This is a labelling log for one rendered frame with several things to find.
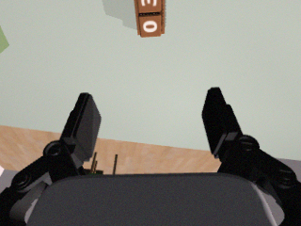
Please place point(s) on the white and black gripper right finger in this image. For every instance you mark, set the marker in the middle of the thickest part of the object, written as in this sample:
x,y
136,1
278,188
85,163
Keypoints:
x,y
241,155

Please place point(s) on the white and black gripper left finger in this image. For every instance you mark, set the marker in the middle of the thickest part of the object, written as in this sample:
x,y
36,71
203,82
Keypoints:
x,y
61,159

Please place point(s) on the brown wooden number cube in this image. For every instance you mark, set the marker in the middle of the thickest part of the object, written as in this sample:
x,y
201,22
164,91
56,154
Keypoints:
x,y
150,24
148,6

